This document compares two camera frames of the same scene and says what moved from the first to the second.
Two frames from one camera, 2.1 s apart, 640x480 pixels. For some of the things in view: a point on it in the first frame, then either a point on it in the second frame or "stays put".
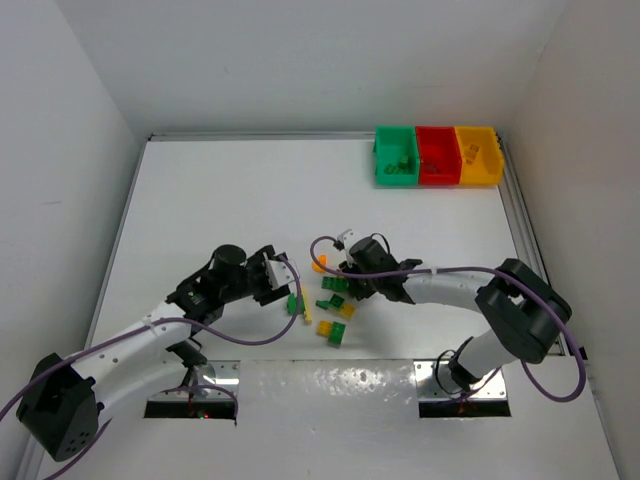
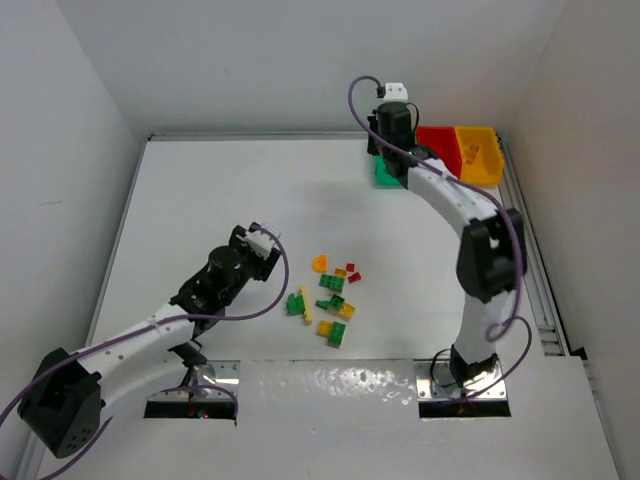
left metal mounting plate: [219, 373] stays put
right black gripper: [357, 288] -> [373, 142]
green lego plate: [335, 283] stays put
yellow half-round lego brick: [323, 260] stays put
